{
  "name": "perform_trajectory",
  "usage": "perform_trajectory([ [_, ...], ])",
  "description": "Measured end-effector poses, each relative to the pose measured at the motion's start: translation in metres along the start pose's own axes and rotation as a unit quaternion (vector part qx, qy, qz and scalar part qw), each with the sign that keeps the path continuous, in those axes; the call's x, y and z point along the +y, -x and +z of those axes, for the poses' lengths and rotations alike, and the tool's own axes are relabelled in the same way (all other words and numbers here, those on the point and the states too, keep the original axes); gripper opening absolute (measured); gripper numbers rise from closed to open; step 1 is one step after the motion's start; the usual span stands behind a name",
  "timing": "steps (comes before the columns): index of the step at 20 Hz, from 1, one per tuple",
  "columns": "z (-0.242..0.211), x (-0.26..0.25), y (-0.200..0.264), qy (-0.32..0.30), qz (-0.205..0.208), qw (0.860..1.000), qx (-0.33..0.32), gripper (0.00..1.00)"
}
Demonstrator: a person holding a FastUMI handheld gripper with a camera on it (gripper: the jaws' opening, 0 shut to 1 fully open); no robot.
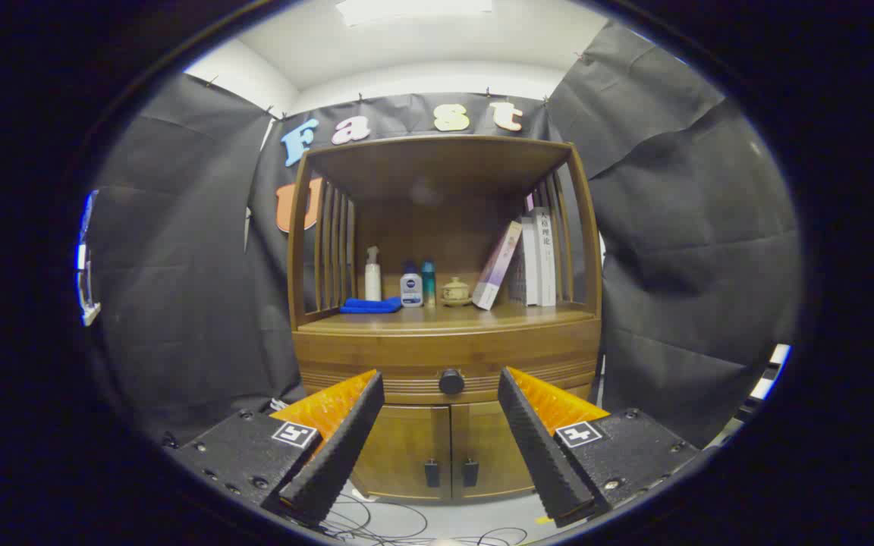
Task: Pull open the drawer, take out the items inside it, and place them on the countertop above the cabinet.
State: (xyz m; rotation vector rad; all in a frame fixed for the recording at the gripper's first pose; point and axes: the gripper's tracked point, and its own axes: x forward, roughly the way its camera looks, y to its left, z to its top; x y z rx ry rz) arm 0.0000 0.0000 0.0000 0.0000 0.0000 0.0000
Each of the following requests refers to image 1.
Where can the beige lidded teacup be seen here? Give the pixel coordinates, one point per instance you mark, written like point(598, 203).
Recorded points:
point(456, 292)

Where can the wooden cabinet door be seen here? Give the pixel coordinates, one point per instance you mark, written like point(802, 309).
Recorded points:
point(490, 447)
point(399, 447)

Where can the white bottle with blue cap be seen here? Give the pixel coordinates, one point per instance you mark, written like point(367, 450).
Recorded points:
point(411, 292)

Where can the wooden drawer with black knob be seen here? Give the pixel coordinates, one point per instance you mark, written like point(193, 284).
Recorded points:
point(407, 356)

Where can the white wall device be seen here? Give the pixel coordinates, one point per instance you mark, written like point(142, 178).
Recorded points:
point(86, 288)

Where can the white pump bottle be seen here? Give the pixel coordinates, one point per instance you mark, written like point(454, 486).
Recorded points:
point(372, 284)

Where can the black and white equipment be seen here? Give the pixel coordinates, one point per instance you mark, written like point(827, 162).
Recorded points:
point(774, 360)

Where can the wooden countertop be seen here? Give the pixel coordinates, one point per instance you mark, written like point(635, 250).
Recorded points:
point(444, 317)

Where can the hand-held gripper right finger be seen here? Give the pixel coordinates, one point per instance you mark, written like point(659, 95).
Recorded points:
point(536, 447)

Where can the teal slim bottle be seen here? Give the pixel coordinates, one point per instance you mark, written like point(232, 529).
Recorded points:
point(429, 284)

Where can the pink and purple book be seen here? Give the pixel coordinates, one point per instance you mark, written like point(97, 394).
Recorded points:
point(498, 265)

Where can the ceiling light panel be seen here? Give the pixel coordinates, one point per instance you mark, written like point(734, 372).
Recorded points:
point(414, 9)

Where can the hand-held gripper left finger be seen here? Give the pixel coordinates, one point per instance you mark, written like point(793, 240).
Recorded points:
point(346, 447)

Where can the blue folded cloth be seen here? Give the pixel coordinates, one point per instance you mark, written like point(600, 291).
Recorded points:
point(369, 305)

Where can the wooden cabinet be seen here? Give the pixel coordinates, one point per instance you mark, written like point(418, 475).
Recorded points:
point(437, 167)

